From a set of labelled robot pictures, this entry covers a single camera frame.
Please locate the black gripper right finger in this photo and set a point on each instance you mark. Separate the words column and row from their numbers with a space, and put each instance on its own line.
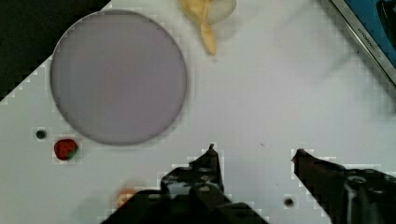
column 348, row 196

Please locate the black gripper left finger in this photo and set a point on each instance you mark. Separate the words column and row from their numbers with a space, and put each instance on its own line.
column 187, row 195

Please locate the toy orange slice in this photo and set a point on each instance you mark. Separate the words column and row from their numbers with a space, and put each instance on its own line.
column 123, row 196

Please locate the small toy strawberry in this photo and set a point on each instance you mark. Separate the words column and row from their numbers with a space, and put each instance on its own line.
column 65, row 149

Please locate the lavender round plate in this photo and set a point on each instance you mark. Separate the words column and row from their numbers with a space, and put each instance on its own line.
column 118, row 77

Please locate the toaster oven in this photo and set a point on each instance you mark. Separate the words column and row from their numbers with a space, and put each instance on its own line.
column 373, row 24

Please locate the peeled toy banana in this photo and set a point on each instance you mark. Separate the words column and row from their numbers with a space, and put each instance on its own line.
column 206, row 13

